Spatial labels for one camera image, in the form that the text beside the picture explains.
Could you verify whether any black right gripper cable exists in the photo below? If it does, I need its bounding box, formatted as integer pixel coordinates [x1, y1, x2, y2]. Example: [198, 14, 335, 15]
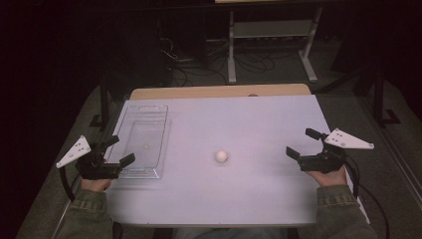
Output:
[343, 154, 390, 239]

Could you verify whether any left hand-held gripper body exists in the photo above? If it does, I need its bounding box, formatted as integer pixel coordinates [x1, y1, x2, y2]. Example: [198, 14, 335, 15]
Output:
[56, 134, 122, 180]

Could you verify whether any clear plastic box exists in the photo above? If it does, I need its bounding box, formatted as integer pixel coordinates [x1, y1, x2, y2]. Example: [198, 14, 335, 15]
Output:
[106, 105, 172, 180]

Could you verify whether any white ball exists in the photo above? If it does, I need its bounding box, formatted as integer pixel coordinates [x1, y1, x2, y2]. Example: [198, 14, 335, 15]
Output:
[214, 149, 230, 164]

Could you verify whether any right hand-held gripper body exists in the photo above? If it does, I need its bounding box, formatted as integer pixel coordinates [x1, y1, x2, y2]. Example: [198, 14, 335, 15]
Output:
[298, 127, 375, 174]

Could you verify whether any person's left hand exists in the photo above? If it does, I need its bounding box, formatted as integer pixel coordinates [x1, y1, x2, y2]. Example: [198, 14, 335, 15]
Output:
[81, 178, 112, 193]

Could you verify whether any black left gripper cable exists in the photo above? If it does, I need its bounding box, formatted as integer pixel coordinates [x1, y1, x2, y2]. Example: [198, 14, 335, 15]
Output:
[59, 164, 81, 203]

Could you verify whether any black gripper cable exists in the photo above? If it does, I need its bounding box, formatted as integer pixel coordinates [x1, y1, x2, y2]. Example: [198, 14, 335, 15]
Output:
[59, 164, 81, 203]
[343, 154, 390, 239]

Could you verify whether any person's right hand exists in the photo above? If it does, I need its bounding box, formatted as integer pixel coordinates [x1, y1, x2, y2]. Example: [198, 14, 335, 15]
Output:
[306, 165, 348, 188]

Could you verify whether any tangle of floor cables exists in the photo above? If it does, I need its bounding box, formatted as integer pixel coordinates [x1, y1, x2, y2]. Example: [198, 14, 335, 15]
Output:
[157, 35, 277, 88]

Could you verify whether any white metal stand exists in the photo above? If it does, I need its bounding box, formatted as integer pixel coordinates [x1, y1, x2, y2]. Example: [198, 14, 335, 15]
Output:
[227, 7, 323, 85]

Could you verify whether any black metal stand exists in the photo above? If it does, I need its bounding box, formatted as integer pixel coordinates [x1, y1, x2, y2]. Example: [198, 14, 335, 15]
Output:
[373, 65, 402, 128]
[89, 75, 111, 129]

